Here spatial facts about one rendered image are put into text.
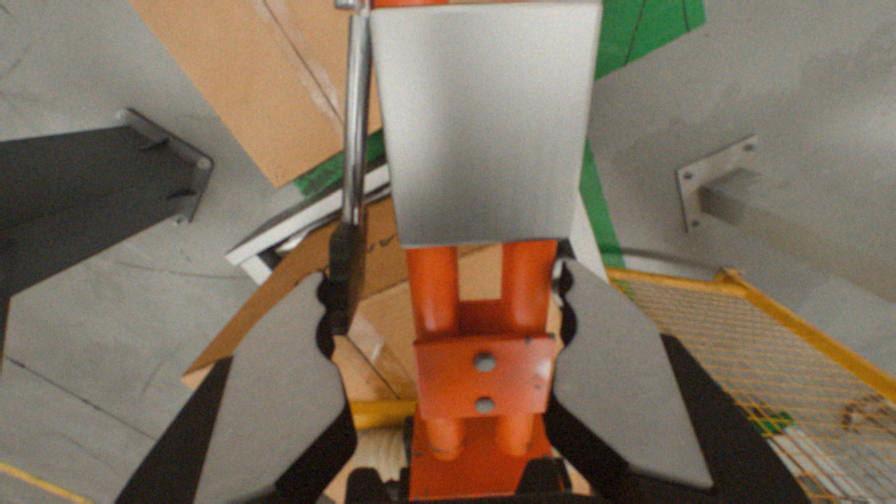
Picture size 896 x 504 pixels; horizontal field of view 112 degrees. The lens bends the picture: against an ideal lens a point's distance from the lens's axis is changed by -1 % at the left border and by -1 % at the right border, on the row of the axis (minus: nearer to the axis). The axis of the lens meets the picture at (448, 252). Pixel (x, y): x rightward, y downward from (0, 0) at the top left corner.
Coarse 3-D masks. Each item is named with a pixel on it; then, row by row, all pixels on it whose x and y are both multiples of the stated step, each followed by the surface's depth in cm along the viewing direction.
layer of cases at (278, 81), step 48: (144, 0) 50; (192, 0) 50; (240, 0) 50; (288, 0) 51; (480, 0) 51; (192, 48) 53; (240, 48) 53; (288, 48) 54; (336, 48) 54; (240, 96) 57; (288, 96) 57; (336, 96) 57; (288, 144) 61; (336, 144) 61
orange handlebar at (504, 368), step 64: (384, 0) 8; (448, 0) 9; (448, 256) 12; (512, 256) 12; (448, 320) 13; (512, 320) 14; (448, 384) 14; (512, 384) 15; (448, 448) 17; (512, 448) 18
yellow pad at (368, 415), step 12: (360, 408) 35; (372, 408) 35; (384, 408) 35; (396, 408) 35; (408, 408) 35; (360, 420) 35; (372, 420) 35; (384, 420) 35; (396, 420) 35; (360, 432) 35; (396, 480) 36; (396, 492) 36
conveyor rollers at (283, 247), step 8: (384, 184) 65; (368, 192) 66; (376, 192) 66; (384, 192) 65; (368, 200) 66; (328, 216) 68; (336, 216) 68; (312, 224) 69; (320, 224) 69; (296, 232) 70; (304, 232) 69; (280, 240) 71; (288, 240) 70; (296, 240) 70; (560, 240) 72; (280, 248) 71; (288, 248) 71; (560, 256) 76; (560, 264) 76; (552, 288) 83; (560, 304) 81
